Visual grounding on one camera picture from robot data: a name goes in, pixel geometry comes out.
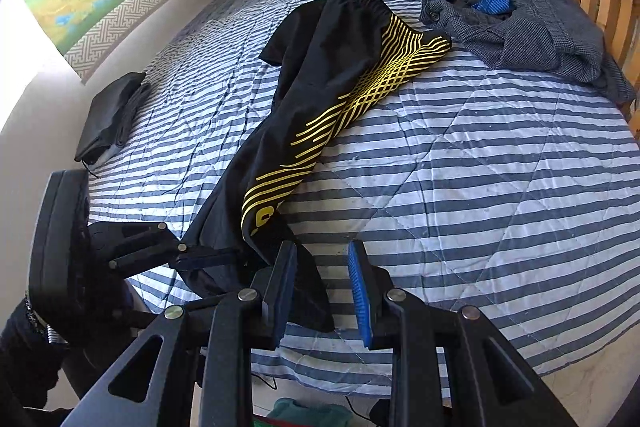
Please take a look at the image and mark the black pants with yellow stripes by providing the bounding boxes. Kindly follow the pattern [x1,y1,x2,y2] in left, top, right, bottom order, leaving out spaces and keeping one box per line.
[177,0,453,334]

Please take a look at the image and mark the folded black garment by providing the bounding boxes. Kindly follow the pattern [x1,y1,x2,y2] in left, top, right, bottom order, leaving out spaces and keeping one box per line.
[75,72,147,164]

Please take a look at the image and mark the blue white striped bed quilt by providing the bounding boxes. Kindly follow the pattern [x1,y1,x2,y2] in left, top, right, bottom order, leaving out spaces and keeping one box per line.
[75,0,633,379]

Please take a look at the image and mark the black floor cable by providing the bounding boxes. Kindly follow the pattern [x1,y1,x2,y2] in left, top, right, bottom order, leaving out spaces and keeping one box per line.
[251,371,373,425]

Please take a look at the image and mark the green cloth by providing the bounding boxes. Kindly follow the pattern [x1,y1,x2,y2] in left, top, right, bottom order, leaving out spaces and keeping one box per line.
[265,398,354,427]

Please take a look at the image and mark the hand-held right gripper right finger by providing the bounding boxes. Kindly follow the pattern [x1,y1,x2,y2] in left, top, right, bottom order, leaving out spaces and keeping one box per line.
[347,239,587,427]

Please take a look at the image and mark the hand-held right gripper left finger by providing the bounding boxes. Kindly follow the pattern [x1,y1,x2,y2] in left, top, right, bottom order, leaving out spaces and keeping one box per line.
[60,239,299,427]

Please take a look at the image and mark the folded grey jeans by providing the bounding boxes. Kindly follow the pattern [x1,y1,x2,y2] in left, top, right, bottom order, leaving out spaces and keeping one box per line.
[95,81,154,168]

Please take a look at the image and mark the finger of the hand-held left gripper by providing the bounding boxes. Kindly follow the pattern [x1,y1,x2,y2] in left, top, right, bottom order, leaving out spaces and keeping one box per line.
[91,221,243,275]

